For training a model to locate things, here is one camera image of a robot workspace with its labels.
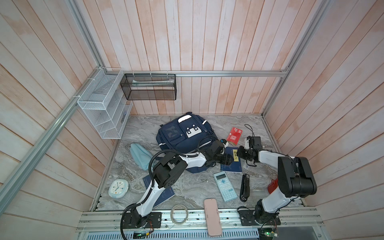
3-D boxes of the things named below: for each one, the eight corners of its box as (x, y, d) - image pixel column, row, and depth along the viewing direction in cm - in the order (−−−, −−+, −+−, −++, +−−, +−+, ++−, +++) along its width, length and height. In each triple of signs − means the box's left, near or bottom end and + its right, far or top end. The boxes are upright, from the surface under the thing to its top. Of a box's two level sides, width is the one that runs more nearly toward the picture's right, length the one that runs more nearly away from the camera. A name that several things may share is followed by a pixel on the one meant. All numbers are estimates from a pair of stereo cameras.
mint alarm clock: (108, 198, 82) (106, 196, 80) (114, 180, 89) (112, 178, 86) (125, 198, 82) (123, 196, 80) (130, 180, 89) (128, 178, 86)
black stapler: (239, 200, 81) (241, 198, 78) (241, 175, 90) (243, 172, 87) (246, 202, 81) (248, 200, 77) (247, 177, 90) (250, 174, 86)
